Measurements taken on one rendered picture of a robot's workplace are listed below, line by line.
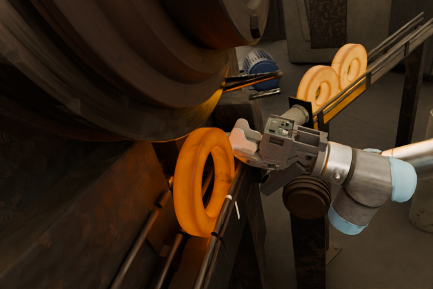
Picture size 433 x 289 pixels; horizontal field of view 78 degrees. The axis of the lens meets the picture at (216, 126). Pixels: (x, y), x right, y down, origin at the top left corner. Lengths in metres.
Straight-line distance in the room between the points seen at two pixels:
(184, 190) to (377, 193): 0.34
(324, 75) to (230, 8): 0.60
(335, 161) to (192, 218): 0.27
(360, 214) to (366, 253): 0.70
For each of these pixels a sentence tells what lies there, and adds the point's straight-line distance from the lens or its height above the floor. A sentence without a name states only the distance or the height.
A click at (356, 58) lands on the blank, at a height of 0.75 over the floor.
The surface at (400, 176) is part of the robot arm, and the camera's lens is 0.55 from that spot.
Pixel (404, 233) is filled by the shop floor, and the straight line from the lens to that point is 1.40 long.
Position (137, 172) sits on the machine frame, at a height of 0.83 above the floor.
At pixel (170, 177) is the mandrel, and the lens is 0.50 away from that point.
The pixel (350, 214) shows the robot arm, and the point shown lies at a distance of 0.61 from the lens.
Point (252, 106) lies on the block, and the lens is 0.60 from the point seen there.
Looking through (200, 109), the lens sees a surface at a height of 0.90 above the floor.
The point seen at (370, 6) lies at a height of 0.54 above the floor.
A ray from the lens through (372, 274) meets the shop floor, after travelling 1.25.
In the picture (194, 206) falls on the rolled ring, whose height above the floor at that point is 0.78.
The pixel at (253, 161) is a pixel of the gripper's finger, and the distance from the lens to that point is 0.52.
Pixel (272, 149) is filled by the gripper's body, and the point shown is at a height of 0.75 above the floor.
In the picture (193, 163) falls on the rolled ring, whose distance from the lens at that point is 0.39.
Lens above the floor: 1.05
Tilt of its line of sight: 29 degrees down
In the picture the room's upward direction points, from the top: 13 degrees counter-clockwise
